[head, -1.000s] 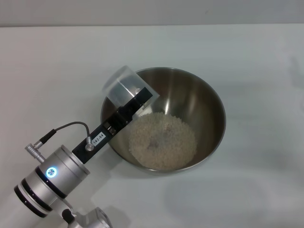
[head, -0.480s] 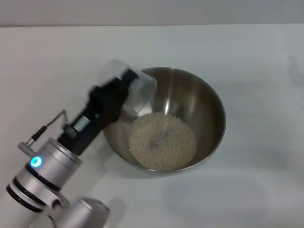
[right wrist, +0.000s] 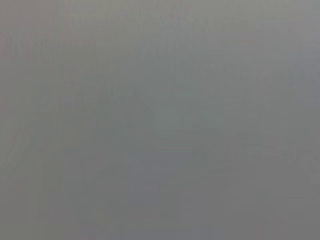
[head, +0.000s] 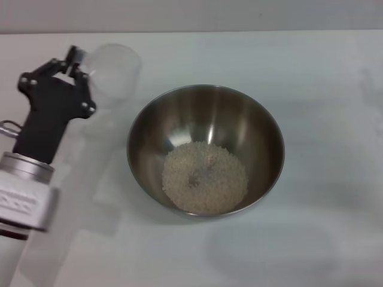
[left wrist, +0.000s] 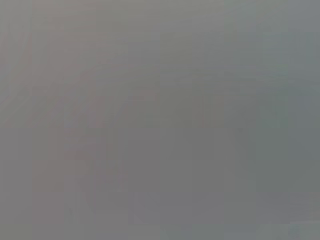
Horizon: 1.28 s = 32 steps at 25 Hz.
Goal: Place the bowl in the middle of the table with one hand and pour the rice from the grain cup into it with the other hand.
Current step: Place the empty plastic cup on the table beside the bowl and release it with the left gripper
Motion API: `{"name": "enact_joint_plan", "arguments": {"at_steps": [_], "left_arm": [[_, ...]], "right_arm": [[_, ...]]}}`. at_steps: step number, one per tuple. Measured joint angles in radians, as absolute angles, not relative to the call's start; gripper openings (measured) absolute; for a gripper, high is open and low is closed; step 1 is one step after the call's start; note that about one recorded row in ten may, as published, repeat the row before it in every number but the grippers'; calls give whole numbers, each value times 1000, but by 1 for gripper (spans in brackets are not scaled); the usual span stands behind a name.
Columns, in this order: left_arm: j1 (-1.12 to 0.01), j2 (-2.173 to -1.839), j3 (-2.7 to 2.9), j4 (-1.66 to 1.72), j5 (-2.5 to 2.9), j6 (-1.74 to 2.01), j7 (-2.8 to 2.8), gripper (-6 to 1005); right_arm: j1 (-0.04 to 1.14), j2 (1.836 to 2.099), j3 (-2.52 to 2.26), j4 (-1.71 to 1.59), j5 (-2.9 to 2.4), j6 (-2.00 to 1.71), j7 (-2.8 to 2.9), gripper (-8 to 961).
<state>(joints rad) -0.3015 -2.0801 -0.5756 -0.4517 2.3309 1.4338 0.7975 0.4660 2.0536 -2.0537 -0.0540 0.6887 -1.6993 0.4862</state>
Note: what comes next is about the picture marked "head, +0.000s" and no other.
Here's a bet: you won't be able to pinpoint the white rice grains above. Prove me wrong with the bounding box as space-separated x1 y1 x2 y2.
162 140 250 215

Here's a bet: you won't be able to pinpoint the clear plastic measuring cup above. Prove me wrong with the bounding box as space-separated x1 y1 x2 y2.
76 42 142 110

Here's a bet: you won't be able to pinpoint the stainless steel mixing bowl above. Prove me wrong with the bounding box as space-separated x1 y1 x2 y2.
126 84 286 221

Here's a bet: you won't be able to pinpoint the thin left arm cable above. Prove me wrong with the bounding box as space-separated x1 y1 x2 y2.
0 119 23 139

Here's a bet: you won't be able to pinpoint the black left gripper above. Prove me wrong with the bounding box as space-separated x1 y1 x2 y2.
13 45 97 164

